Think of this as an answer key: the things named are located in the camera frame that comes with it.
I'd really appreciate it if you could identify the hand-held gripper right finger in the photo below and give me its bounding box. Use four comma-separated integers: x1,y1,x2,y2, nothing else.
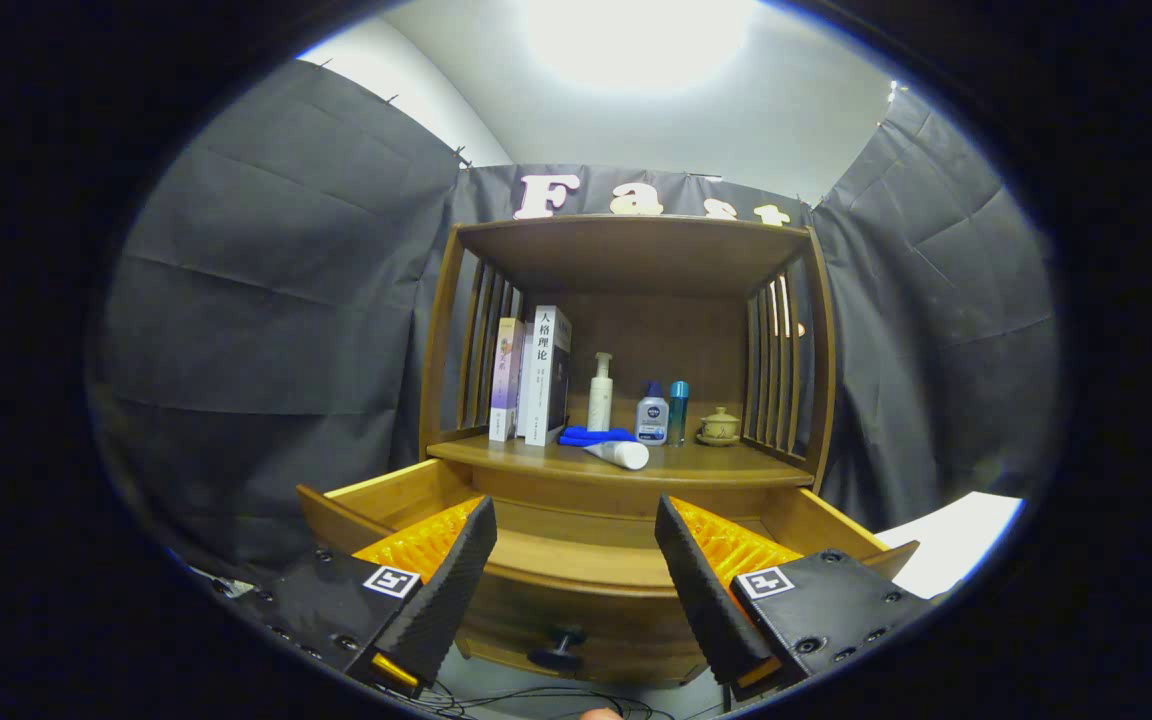
654,494,937,701

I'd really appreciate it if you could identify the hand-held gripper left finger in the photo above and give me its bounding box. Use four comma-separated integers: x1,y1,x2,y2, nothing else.
236,495,499,701

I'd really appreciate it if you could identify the black round drawer knob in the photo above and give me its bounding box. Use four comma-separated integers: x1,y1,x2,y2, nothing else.
528,627,587,671

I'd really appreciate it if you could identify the white tube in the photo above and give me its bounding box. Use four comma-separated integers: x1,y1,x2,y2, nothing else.
583,440,651,471

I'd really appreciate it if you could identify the wooden countertop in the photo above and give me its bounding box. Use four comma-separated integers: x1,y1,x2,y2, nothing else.
426,435,817,521

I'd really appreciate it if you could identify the beige lidded teacup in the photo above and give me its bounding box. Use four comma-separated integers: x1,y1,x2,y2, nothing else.
696,405,742,447

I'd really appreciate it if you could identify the white bottle with blue cap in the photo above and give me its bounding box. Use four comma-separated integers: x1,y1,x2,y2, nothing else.
635,380,670,446

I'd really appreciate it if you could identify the blue folded cloth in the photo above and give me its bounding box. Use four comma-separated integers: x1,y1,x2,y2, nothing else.
558,426,637,447

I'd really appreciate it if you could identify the white pump bottle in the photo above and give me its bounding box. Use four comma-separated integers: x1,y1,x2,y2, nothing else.
587,352,615,433

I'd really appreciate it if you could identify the purple book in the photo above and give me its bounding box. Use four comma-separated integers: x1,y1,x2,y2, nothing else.
489,317,527,443

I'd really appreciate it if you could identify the thick white book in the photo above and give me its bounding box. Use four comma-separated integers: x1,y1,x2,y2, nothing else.
521,305,573,447

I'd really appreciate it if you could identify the white box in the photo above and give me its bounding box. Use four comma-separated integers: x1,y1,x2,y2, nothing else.
874,491,1025,601

